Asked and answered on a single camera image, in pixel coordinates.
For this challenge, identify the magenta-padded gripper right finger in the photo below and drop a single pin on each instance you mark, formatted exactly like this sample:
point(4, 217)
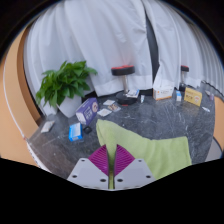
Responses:
point(136, 173)

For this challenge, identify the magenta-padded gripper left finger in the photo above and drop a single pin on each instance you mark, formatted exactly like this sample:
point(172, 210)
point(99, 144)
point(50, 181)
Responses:
point(85, 173)

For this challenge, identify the light green towel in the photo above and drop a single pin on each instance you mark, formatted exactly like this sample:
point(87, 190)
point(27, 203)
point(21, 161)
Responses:
point(160, 153)

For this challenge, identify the small black round lid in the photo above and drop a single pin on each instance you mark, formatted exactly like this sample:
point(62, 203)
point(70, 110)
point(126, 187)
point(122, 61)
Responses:
point(87, 130)

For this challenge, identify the white plastic packet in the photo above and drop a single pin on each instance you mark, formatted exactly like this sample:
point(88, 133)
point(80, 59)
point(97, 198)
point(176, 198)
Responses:
point(47, 126)

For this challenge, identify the purple cardboard box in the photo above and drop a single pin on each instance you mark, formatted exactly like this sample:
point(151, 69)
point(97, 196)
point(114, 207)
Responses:
point(86, 111)

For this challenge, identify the white card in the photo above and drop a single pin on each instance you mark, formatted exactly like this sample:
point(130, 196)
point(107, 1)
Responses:
point(104, 112)
point(108, 102)

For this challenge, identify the dark printed card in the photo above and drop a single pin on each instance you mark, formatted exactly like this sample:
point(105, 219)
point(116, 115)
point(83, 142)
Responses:
point(114, 107)

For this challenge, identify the small white tube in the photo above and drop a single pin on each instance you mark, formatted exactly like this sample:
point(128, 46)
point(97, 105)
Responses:
point(142, 98)

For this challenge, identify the white booklet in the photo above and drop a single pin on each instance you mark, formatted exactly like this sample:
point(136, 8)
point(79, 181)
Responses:
point(132, 93)

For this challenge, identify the white and orange box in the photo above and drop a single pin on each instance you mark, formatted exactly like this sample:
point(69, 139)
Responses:
point(163, 93)

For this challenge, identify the small blue and white box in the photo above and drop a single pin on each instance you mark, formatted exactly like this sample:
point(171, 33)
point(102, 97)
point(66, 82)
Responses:
point(178, 96)

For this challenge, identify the green plant in white pot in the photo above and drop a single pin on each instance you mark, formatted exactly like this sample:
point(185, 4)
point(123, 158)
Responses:
point(65, 83)

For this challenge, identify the small white sachet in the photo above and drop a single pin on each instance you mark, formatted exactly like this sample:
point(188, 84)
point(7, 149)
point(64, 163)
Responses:
point(206, 109)

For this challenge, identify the yellow box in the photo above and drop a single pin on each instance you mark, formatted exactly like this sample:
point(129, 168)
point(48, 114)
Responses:
point(192, 96)

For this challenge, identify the bar stool with red-black seat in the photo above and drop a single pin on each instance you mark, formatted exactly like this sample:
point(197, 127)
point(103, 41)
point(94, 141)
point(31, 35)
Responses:
point(184, 68)
point(123, 70)

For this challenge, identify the white curtain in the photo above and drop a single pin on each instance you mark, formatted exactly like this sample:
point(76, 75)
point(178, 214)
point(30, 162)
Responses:
point(93, 40)
point(176, 40)

